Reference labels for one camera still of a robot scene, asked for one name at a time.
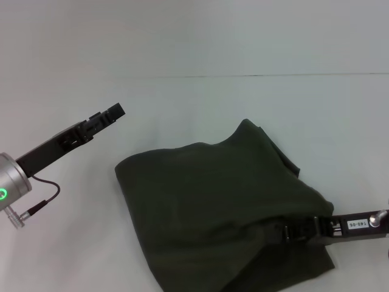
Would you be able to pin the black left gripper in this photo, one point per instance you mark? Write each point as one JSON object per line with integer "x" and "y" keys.
{"x": 51, "y": 149}

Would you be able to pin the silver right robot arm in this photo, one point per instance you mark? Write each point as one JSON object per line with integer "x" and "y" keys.
{"x": 387, "y": 243}

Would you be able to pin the dark green FREE! t-shirt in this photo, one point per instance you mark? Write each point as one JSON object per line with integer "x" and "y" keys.
{"x": 218, "y": 213}

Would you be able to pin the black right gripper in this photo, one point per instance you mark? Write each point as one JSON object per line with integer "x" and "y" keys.
{"x": 358, "y": 228}

